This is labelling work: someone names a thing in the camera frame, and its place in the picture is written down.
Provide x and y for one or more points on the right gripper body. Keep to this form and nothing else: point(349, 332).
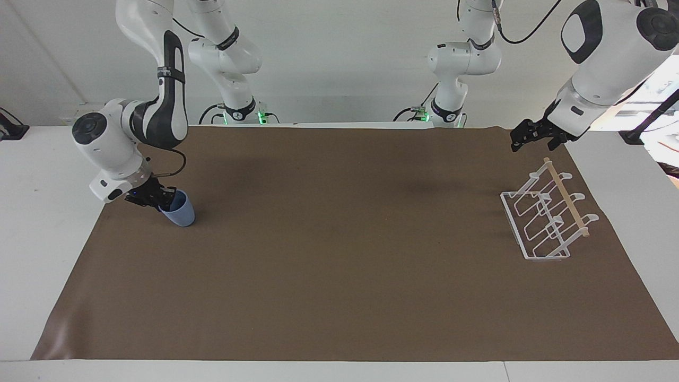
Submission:
point(140, 194)

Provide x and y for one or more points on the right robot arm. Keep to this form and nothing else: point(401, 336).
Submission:
point(170, 106)

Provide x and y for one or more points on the black stand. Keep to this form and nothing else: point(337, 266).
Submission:
point(10, 127)
point(634, 135)

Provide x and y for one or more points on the blue plastic cup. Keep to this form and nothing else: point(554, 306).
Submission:
point(181, 212)

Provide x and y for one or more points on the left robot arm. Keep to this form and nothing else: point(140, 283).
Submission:
point(604, 63)

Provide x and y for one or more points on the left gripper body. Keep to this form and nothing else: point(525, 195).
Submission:
point(563, 131)

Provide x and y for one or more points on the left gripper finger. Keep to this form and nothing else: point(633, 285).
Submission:
point(555, 142)
point(525, 135)

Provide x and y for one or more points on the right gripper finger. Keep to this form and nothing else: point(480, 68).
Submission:
point(160, 204)
point(166, 191)

